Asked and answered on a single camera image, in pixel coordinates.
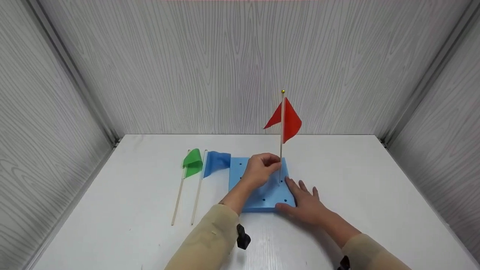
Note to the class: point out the person's right hand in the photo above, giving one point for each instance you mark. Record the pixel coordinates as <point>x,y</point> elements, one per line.
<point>309,208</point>

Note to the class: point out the person's left hand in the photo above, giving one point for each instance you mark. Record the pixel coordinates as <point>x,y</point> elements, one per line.
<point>258,170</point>

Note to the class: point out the blue foam board with holes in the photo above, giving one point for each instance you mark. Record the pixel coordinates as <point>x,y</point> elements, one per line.
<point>273,191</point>

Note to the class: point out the red flag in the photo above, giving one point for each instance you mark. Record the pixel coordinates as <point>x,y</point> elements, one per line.
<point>291,120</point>

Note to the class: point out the person's right forearm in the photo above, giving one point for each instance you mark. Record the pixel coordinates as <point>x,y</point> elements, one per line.
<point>360,247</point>

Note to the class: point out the person's left forearm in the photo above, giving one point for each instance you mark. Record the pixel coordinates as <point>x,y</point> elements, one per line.
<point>210,234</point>

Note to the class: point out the blue flag on stick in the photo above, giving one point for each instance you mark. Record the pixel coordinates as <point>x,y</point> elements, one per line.
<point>216,161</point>

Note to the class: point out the green flag on stick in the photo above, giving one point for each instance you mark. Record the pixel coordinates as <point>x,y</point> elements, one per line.
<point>193,162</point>

